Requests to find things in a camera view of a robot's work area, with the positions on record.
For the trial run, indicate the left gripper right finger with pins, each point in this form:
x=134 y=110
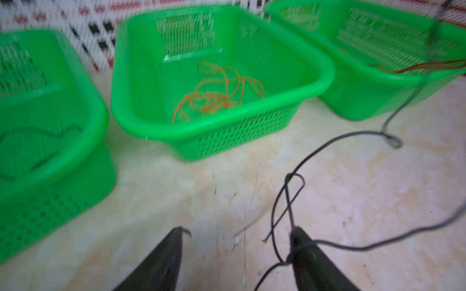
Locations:
x=313 y=270

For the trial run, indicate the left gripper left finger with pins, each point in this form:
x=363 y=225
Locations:
x=159 y=271

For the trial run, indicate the left green plastic basket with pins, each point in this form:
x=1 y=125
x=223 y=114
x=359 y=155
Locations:
x=55 y=163

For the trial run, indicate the green plastic basket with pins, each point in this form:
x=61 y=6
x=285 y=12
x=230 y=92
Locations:
x=206 y=79
x=372 y=48
x=55 y=163

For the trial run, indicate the middle green plastic basket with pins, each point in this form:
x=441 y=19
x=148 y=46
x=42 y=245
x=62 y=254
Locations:
x=206 y=79

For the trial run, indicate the right green plastic basket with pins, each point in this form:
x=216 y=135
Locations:
x=372 y=48

